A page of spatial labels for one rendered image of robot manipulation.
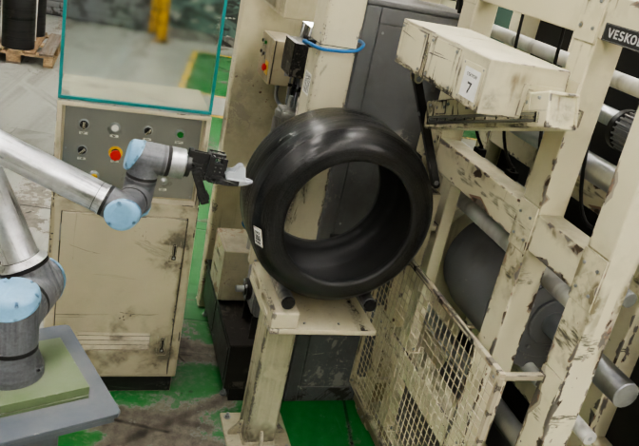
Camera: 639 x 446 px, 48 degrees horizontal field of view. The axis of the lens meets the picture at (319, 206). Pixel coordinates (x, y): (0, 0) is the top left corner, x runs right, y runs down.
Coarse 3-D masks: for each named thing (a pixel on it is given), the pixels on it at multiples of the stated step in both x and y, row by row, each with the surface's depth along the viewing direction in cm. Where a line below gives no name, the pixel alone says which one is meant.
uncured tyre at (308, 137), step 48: (288, 144) 211; (336, 144) 208; (384, 144) 212; (240, 192) 231; (288, 192) 208; (384, 192) 250; (432, 192) 226; (288, 240) 248; (336, 240) 253; (384, 240) 251; (288, 288) 227; (336, 288) 226
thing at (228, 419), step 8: (224, 416) 305; (232, 416) 306; (240, 416) 307; (280, 416) 312; (224, 424) 300; (232, 424) 301; (224, 432) 296; (232, 440) 292; (240, 440) 293; (280, 440) 298; (288, 440) 299
